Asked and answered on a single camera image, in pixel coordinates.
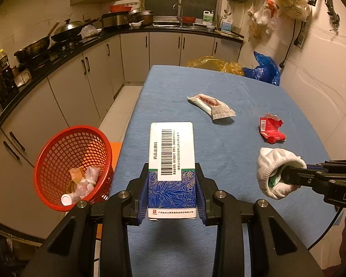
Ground white sock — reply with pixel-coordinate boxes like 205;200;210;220
257;148;307;200

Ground blue white carton box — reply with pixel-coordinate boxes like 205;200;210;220
147;122;197;221

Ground grey kitchen cabinets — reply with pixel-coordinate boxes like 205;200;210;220
0;31;245;240

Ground steel kitchen faucet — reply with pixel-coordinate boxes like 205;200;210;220
172;3;183;27

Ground white plastic bottle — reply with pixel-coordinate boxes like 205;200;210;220
61;193;81;206

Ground red crumpled snack bag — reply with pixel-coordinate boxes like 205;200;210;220
259;113;286;145

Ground red plastic mesh basket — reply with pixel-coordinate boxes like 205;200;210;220
33;126;113;212

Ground blue plastic bag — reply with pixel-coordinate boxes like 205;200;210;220
242;51;280;86

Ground blue table cloth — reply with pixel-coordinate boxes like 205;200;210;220
110;66;329;276

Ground white red plastic wrapper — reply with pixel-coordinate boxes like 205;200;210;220
187;93;236;120

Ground yellow plastic bag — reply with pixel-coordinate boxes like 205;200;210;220
185;56;244;76

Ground dark sauce bottle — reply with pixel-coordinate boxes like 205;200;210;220
0;49;18;106

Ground green white detergent jug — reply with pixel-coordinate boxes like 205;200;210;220
202;11;214;25

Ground steel wok lid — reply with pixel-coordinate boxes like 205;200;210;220
54;19;83;34

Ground dark cooking pot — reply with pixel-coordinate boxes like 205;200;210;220
128;9;154;27

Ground black cable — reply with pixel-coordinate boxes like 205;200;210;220
307;206;344;251

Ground black wok with handle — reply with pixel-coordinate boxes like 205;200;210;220
14;21;60;64

